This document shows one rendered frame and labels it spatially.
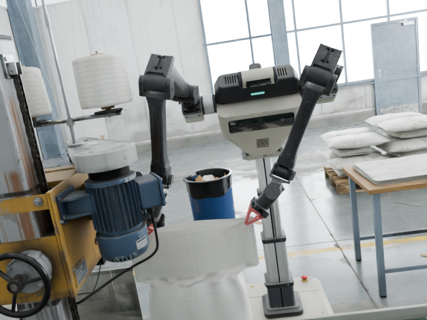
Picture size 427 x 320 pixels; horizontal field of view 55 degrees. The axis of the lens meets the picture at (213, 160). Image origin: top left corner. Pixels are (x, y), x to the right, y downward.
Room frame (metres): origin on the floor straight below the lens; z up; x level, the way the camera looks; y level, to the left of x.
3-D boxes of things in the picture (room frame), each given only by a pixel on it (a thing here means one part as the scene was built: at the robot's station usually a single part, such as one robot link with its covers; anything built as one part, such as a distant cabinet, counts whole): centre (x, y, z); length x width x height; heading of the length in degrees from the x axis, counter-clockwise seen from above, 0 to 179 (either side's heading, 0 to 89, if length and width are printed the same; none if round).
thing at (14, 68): (1.12, 0.48, 1.68); 0.05 x 0.03 x 0.06; 176
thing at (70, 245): (1.22, 0.55, 1.18); 0.34 x 0.25 x 0.31; 176
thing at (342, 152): (4.89, -1.67, 0.44); 0.66 x 0.43 x 0.13; 176
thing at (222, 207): (3.79, 0.07, 0.32); 0.51 x 0.48 x 0.65; 176
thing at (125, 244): (1.18, 0.31, 1.21); 0.15 x 0.15 x 0.25
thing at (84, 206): (1.15, 0.40, 1.27); 0.12 x 0.09 x 0.09; 176
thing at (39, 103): (1.34, 0.57, 1.61); 0.15 x 0.14 x 0.17; 86
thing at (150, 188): (1.22, 0.21, 1.25); 0.10 x 0.08 x 0.12; 21
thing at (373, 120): (5.01, -2.32, 0.69); 0.66 x 0.42 x 0.13; 83
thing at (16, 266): (1.04, 0.54, 1.14); 0.11 x 0.06 x 0.11; 86
